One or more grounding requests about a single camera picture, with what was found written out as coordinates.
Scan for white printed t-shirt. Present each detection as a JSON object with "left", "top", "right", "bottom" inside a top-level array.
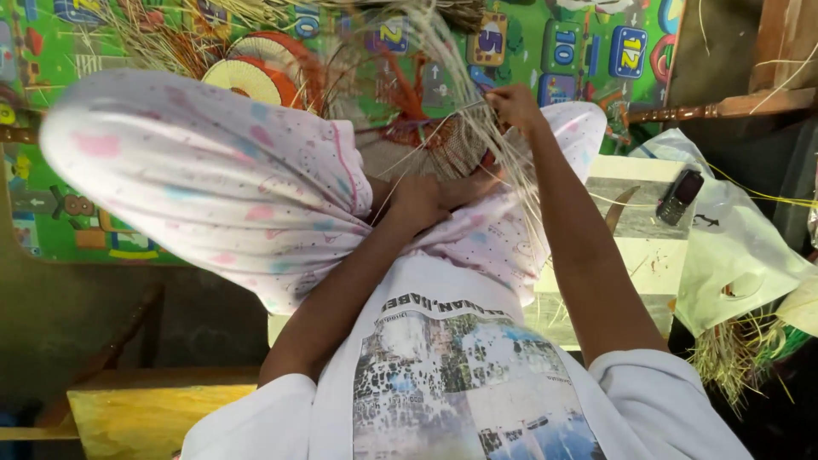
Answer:
[{"left": 180, "top": 252, "right": 755, "bottom": 460}]

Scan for carved brown wooden rail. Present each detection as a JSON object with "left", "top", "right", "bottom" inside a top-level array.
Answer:
[
  {"left": 629, "top": 88, "right": 818, "bottom": 126},
  {"left": 0, "top": 124, "right": 40, "bottom": 145}
]

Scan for white painted wooden stool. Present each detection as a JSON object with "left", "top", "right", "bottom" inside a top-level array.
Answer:
[{"left": 524, "top": 155, "right": 696, "bottom": 351}]

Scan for pink patterned white trousers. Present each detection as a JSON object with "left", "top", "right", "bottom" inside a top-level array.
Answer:
[{"left": 38, "top": 69, "right": 608, "bottom": 316}]

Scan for brown wooden bench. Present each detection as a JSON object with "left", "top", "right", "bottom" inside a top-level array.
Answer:
[{"left": 746, "top": 0, "right": 818, "bottom": 97}]

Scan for white plastic bag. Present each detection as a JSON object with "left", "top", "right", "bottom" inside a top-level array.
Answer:
[{"left": 629, "top": 128, "right": 818, "bottom": 337}]

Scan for heap of loose dry straw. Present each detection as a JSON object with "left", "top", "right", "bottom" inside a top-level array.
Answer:
[{"left": 89, "top": 0, "right": 295, "bottom": 81}]

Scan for yellow orange round woven fan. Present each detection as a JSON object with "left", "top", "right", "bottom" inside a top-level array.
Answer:
[
  {"left": 201, "top": 57, "right": 302, "bottom": 111},
  {"left": 227, "top": 31, "right": 323, "bottom": 109}
]

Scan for black mobile phone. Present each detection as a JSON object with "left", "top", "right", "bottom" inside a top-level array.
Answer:
[{"left": 656, "top": 169, "right": 706, "bottom": 226}]

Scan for orange dyed straw strands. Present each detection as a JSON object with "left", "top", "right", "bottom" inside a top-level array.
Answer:
[{"left": 376, "top": 50, "right": 438, "bottom": 124}]

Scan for half-woven straw basket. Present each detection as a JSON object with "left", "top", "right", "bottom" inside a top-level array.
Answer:
[{"left": 354, "top": 109, "right": 512, "bottom": 185}]

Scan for yellow dyed straw strands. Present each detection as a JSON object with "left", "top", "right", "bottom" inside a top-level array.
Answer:
[{"left": 703, "top": 161, "right": 818, "bottom": 210}]

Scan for bundle of pale straw strands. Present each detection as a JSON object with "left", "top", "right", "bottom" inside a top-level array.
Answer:
[{"left": 358, "top": 0, "right": 553, "bottom": 269}]

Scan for person's right hand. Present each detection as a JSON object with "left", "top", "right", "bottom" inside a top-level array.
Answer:
[{"left": 486, "top": 83, "right": 545, "bottom": 136}]

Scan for person's left hand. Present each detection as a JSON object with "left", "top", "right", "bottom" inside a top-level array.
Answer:
[{"left": 390, "top": 165, "right": 507, "bottom": 233}]

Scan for bundle of green-yellow straw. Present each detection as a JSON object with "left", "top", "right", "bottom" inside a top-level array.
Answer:
[{"left": 688, "top": 312, "right": 815, "bottom": 419}]

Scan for colourful number play mat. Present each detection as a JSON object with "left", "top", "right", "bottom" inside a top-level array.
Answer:
[{"left": 0, "top": 0, "right": 686, "bottom": 267}]

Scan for yellow wooden board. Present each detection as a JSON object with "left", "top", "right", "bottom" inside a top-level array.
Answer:
[{"left": 66, "top": 367, "right": 259, "bottom": 460}]

